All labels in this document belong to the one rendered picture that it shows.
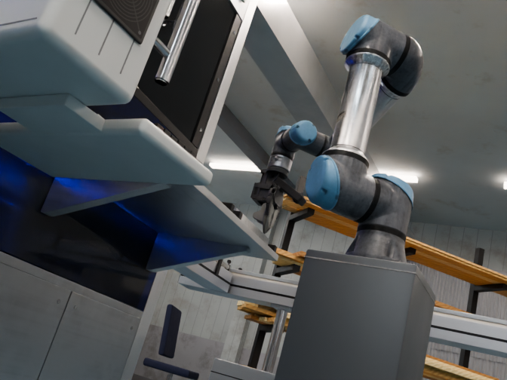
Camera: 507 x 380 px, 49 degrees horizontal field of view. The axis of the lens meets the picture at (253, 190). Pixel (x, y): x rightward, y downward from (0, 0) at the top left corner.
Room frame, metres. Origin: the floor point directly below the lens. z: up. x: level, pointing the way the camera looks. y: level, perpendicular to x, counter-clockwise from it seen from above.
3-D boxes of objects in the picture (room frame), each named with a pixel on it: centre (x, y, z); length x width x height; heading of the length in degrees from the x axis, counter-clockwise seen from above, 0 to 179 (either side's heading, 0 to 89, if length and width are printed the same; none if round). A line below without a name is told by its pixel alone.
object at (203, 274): (2.33, 0.19, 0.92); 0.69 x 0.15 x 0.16; 152
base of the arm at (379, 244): (1.26, -0.32, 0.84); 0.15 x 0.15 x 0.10
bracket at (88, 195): (1.33, 0.35, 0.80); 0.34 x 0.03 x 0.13; 62
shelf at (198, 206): (1.55, 0.24, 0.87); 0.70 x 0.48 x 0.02; 152
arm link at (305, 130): (1.58, -0.11, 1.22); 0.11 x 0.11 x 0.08; 17
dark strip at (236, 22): (1.87, 0.25, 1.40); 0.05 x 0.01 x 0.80; 152
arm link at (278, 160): (1.67, -0.06, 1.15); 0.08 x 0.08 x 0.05
